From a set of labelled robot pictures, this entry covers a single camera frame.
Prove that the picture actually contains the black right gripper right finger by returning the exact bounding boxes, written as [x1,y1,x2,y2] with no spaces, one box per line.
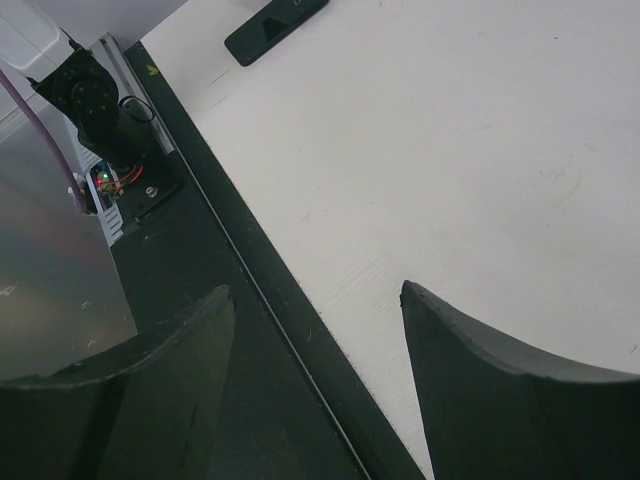
[400,281,639,479]

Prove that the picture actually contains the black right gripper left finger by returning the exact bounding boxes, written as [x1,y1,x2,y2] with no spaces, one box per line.
[1,286,236,479]

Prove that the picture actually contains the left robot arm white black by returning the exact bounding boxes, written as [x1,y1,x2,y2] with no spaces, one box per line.
[1,1,327,173]

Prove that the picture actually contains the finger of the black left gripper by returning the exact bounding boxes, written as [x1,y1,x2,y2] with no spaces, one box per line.
[224,0,329,67]

